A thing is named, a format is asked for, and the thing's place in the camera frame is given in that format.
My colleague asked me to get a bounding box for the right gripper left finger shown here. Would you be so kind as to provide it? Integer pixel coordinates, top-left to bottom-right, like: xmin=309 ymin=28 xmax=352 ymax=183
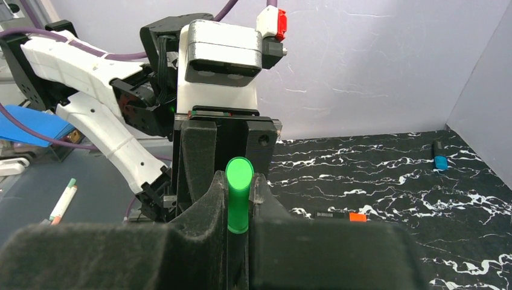
xmin=1 ymin=171 xmax=228 ymax=289

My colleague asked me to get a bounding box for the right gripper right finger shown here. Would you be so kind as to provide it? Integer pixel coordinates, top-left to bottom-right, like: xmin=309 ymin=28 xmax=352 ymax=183
xmin=248 ymin=173 xmax=429 ymax=289

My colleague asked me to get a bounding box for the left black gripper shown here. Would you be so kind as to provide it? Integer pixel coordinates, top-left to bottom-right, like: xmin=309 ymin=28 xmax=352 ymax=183
xmin=172 ymin=105 xmax=282 ymax=215

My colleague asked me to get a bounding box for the green highlighter cap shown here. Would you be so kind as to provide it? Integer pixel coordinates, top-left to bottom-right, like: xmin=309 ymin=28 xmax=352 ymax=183
xmin=225 ymin=156 xmax=254 ymax=234

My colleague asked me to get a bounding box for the orange black highlighter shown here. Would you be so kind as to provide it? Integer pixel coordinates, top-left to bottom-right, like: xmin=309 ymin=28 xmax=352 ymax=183
xmin=314 ymin=211 xmax=368 ymax=222

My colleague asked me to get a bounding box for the green black highlighter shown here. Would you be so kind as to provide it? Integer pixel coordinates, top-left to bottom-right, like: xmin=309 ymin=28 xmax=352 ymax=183
xmin=226 ymin=231 xmax=248 ymax=289

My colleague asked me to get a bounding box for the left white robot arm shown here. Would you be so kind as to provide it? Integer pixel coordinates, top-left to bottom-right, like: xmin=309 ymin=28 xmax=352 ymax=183
xmin=1 ymin=5 xmax=287 ymax=222

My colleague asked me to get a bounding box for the white pen outside workspace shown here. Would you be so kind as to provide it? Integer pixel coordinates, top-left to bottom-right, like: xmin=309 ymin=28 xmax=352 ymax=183
xmin=49 ymin=178 xmax=77 ymax=225

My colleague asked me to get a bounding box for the blue sheet outside workspace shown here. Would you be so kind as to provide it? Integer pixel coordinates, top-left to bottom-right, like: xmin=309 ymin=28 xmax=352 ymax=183
xmin=1 ymin=105 xmax=75 ymax=147

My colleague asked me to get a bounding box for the blue capped black marker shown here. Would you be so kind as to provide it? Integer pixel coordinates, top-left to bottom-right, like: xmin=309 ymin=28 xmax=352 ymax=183
xmin=432 ymin=140 xmax=449 ymax=171

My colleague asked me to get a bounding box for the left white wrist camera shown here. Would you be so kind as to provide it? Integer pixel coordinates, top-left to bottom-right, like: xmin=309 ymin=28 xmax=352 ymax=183
xmin=176 ymin=5 xmax=287 ymax=114

